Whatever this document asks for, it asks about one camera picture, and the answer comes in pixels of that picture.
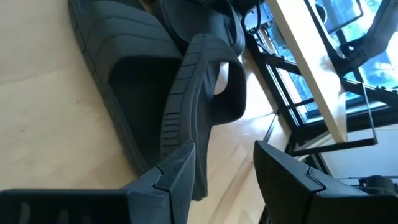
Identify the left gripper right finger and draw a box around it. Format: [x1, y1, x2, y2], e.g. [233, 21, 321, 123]
[252, 139, 366, 224]

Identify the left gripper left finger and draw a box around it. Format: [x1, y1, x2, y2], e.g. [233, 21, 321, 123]
[123, 141, 197, 224]

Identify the black slide sandal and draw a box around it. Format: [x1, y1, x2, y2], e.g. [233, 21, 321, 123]
[154, 0, 246, 57]
[160, 33, 248, 202]
[67, 0, 185, 175]

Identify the black aluminium table frame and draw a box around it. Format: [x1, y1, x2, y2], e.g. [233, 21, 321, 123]
[245, 27, 398, 150]

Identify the wooden shelf with black frame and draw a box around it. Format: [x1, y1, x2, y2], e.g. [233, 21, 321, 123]
[266, 0, 379, 157]

